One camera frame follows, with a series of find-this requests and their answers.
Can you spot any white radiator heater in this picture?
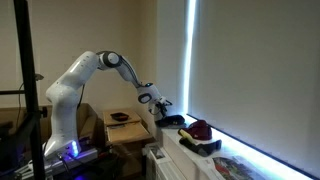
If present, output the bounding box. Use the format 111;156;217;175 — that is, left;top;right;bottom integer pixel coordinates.
145;143;186;180

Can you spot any black tripod stand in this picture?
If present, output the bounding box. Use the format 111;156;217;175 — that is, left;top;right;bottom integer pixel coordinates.
0;0;45;180

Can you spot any white windowsill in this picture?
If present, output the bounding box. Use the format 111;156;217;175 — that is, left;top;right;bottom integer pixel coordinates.
161;121;312;180

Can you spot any wooden pull-out desk shelf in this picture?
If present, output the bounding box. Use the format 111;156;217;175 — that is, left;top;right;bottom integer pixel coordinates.
106;122;152;144

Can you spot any white roller blind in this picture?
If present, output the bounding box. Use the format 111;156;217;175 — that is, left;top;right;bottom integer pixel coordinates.
188;0;320;177

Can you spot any navy blue cap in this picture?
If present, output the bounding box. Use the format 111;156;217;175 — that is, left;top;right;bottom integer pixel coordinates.
155;115;185;128

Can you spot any colourful magazine on windowsill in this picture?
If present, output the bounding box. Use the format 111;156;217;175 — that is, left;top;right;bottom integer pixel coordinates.
213;157;265;180

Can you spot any black oval bowl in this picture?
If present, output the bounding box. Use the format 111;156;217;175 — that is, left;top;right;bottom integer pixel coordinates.
111;112;129;122

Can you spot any wooden cabinet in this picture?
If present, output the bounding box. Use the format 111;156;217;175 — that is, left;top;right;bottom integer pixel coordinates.
103;108;141;126

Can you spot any yellow sticky notes pad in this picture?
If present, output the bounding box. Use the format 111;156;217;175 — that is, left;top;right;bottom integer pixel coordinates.
178;129;193;141

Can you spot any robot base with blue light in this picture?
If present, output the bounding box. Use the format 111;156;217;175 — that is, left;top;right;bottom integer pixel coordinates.
13;139;99;178

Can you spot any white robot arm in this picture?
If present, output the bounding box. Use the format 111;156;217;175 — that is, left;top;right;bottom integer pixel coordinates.
44;51;171;158

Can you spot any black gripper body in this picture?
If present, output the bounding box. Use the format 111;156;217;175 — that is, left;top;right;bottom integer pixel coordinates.
155;100;172;118

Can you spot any maroon cap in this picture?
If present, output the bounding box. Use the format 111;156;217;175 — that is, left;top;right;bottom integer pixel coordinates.
185;120;212;140

